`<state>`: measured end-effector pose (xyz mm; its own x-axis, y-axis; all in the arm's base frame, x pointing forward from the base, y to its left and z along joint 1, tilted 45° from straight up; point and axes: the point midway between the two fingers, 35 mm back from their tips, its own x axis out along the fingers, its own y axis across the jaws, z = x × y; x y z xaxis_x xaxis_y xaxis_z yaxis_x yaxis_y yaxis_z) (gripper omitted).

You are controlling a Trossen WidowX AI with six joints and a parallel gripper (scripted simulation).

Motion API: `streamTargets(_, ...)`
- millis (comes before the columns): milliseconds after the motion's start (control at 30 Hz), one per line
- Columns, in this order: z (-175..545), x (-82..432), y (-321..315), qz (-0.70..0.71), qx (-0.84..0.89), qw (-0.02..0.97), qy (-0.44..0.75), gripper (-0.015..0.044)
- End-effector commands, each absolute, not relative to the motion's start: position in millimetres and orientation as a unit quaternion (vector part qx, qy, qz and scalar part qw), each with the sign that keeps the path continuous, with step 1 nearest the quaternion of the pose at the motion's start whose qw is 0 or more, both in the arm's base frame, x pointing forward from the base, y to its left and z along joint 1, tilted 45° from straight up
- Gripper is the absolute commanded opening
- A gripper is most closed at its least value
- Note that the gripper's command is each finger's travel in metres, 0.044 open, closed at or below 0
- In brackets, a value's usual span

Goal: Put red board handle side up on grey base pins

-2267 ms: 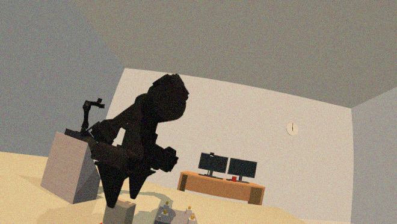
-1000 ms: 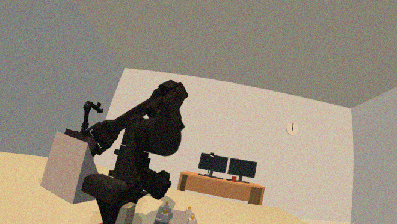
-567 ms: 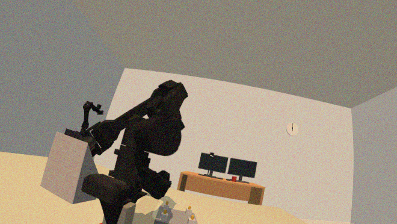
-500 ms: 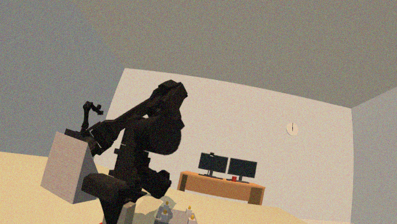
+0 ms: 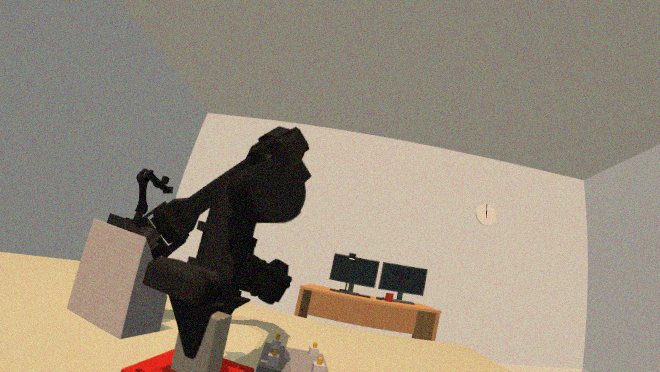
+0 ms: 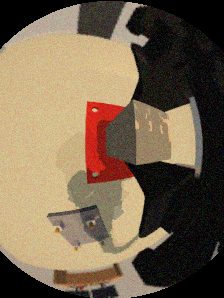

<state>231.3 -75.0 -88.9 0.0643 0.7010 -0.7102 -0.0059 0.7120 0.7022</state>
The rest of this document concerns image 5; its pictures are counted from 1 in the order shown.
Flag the red board with grey handle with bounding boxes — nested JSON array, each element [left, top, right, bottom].
[[121, 311, 254, 372]]

